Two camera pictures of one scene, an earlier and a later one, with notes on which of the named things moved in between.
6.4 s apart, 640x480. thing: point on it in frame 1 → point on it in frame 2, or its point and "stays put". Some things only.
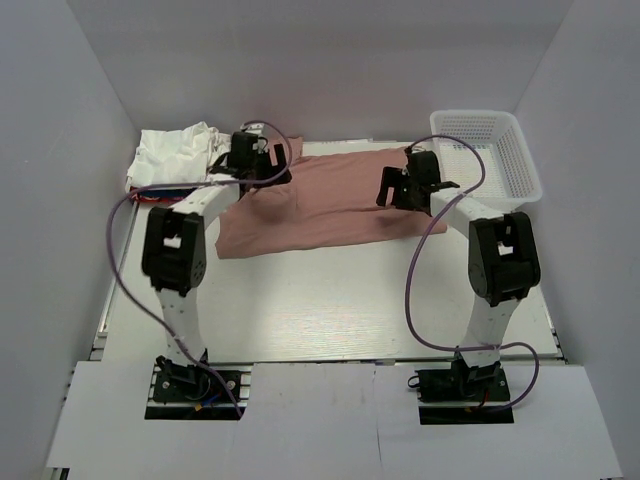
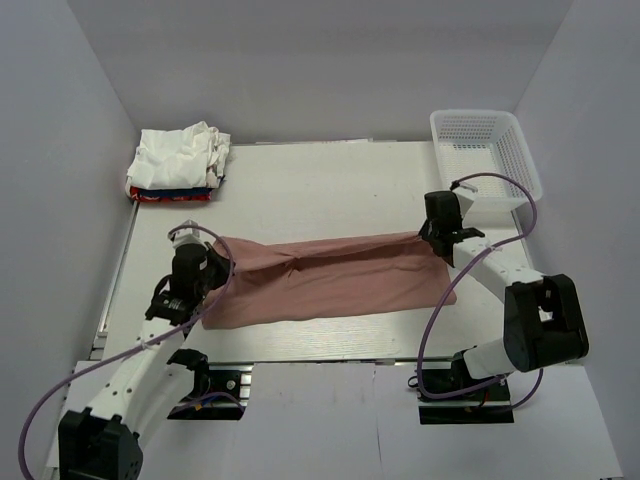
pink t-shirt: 328,200 → 301,278
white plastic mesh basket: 511,179 stays put
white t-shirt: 176,156 stays put
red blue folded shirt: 163,195 stays put
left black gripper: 281,159 → 221,263
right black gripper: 390,178 → 424,233
